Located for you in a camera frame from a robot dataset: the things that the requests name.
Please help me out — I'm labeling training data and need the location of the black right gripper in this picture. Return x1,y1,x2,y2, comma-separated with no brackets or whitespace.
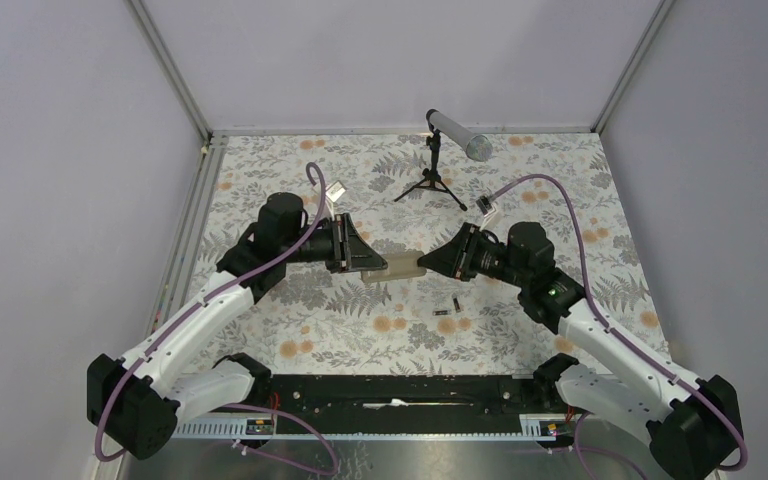
417,222,529,289

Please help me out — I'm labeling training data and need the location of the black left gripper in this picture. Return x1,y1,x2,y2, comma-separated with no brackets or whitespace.
282,214,388,275

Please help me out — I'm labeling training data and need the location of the white remote control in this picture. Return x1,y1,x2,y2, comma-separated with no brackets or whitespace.
361,250,427,284

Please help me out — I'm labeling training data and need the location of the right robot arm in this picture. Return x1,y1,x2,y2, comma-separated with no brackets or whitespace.
418,222,746,479

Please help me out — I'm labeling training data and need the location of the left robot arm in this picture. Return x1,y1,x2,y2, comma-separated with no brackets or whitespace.
87,192,388,460

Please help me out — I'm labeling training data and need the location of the floral table mat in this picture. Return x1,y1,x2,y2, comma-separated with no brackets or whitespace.
187,134,668,375

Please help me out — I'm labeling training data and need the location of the grey microphone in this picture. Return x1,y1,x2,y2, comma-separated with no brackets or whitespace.
426,109,493,162

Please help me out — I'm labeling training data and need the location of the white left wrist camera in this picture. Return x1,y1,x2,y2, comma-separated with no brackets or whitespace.
325,181,346,217

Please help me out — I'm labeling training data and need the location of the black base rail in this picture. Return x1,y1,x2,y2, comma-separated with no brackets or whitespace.
245,374,568,435

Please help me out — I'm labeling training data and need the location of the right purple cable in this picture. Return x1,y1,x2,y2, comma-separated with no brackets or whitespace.
489,174,750,473

